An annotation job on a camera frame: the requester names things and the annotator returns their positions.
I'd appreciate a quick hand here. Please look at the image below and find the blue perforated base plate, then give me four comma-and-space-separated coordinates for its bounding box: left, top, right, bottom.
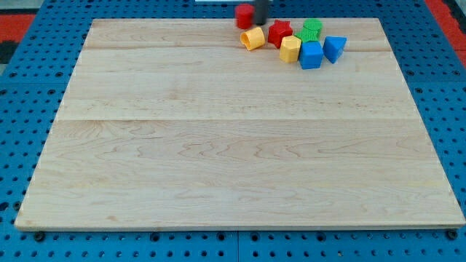
1, 0, 465, 261

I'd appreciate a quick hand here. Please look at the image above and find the blue cube block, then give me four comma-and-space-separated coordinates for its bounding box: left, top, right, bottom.
299, 41, 324, 70

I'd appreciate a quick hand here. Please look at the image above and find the red cylinder block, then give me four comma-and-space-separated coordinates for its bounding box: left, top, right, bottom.
234, 4, 255, 29

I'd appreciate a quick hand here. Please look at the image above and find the large wooden board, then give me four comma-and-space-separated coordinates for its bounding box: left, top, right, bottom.
15, 18, 465, 231

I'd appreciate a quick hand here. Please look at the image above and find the yellow hexagon block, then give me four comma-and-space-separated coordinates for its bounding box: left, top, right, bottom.
279, 36, 301, 63

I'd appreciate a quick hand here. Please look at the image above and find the green round block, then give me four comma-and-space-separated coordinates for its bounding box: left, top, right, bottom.
303, 18, 323, 35

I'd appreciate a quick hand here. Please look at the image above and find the green ridged block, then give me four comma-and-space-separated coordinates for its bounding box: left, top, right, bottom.
294, 28, 321, 43

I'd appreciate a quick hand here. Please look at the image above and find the red star block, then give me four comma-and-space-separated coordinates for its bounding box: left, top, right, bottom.
268, 20, 293, 49

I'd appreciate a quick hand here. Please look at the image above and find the blue triangle block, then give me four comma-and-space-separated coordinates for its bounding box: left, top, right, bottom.
323, 36, 347, 64

